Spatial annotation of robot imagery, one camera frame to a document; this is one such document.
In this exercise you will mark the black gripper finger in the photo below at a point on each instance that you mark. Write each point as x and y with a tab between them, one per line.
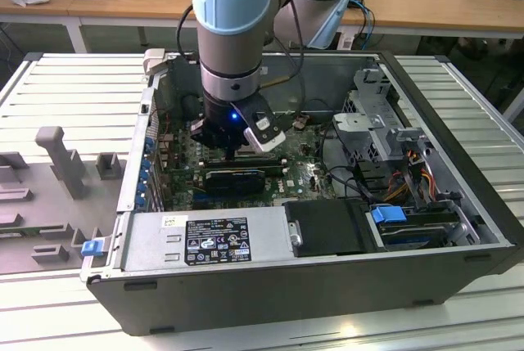
200	132

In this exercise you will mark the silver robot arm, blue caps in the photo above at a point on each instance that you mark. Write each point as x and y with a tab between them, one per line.
229	40

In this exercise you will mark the black RAM slot bank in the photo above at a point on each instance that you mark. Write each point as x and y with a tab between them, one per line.
262	164

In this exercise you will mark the black graphics card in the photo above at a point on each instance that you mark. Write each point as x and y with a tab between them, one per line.
233	182

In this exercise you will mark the green motherboard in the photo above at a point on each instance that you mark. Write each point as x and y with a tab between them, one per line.
303	171

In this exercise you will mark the grey power supply unit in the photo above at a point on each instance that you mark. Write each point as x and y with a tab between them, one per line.
155	244

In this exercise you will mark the silver metal drive cage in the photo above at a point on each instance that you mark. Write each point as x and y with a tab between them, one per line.
368	130

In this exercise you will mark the black plastic fan shroud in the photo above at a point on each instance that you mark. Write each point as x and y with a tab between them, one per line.
327	228

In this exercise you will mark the blue case latch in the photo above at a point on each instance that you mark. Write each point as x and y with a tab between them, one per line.
91	248

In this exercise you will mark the grey parts rack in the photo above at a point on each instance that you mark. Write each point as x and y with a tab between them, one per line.
61	212

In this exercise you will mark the hard disk in blue carrier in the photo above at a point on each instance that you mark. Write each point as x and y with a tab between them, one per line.
389	215

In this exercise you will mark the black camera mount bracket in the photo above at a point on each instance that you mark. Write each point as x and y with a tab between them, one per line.
256	107

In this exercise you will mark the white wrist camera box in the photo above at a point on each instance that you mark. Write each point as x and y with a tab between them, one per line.
266	140

